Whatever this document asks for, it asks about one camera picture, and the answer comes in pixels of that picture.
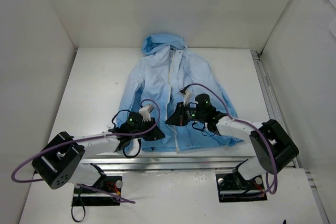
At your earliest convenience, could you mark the light blue hooded jacket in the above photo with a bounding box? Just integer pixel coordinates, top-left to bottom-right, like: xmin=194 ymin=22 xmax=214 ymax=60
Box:
xmin=116 ymin=34 xmax=240 ymax=152

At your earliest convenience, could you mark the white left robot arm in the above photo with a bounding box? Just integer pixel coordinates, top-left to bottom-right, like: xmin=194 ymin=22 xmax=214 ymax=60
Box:
xmin=32 ymin=112 xmax=165 ymax=189

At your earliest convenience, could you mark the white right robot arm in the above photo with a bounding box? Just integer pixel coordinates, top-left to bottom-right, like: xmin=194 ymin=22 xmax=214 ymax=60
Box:
xmin=166 ymin=93 xmax=299 ymax=188

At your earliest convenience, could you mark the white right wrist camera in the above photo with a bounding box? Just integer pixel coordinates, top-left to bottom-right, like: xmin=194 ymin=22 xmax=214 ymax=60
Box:
xmin=180 ymin=88 xmax=193 ymax=105

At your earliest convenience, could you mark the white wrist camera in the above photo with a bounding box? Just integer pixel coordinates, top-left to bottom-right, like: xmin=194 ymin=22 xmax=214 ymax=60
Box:
xmin=180 ymin=88 xmax=193 ymax=105
xmin=139 ymin=104 xmax=154 ymax=122

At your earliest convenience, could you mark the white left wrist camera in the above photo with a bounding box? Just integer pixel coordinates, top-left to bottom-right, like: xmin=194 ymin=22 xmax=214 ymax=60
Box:
xmin=139 ymin=104 xmax=154 ymax=122

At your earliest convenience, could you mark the aluminium front rail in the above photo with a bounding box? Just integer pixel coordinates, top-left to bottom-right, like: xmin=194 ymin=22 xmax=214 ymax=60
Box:
xmin=80 ymin=155 xmax=252 ymax=174

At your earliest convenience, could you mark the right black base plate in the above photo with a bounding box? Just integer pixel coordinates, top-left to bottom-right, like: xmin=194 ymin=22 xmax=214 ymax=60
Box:
xmin=215 ymin=173 xmax=267 ymax=203

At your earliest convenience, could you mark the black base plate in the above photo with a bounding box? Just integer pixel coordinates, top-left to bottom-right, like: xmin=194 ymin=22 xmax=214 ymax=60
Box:
xmin=215 ymin=173 xmax=267 ymax=203
xmin=71 ymin=176 xmax=123 ymax=207

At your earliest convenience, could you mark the aluminium side rail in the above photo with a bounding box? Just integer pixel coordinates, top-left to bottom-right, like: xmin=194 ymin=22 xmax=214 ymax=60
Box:
xmin=250 ymin=50 xmax=331 ymax=223

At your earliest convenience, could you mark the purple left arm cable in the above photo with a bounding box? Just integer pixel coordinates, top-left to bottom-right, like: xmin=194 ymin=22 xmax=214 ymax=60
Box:
xmin=12 ymin=99 xmax=161 ymax=205

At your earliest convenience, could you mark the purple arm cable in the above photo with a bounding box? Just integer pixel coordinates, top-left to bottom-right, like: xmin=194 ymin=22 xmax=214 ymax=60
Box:
xmin=12 ymin=99 xmax=161 ymax=205
xmin=183 ymin=83 xmax=279 ymax=196

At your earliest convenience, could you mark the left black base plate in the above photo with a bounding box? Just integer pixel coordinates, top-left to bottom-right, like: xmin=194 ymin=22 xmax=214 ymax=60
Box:
xmin=71 ymin=176 xmax=123 ymax=207

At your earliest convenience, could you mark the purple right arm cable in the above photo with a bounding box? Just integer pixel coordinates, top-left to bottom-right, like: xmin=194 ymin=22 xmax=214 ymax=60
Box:
xmin=183 ymin=83 xmax=279 ymax=196

